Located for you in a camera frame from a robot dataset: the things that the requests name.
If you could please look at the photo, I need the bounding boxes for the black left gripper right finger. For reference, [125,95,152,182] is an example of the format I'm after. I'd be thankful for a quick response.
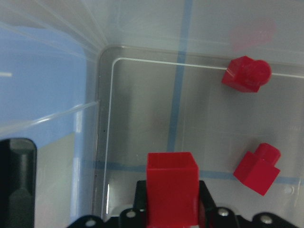
[199,180,217,214]

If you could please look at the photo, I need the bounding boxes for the clear plastic storage box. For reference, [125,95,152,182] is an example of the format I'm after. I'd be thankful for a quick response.
[0,0,304,228]

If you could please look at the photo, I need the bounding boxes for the red block with peg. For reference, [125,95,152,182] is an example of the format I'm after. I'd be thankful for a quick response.
[146,152,199,228]

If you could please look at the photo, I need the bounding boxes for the black box latch handle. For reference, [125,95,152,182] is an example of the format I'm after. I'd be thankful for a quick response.
[0,138,37,228]

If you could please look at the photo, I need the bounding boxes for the red block at back wall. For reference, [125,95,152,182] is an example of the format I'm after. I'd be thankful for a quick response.
[221,56,272,93]

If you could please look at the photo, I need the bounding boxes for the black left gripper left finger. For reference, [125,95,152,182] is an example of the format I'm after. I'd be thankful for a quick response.
[133,180,147,213]

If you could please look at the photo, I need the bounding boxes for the blue plastic tray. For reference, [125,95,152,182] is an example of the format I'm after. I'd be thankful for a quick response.
[0,24,87,147]

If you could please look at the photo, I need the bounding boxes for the red block middle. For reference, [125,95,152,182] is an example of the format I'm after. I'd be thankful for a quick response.
[233,143,281,196]

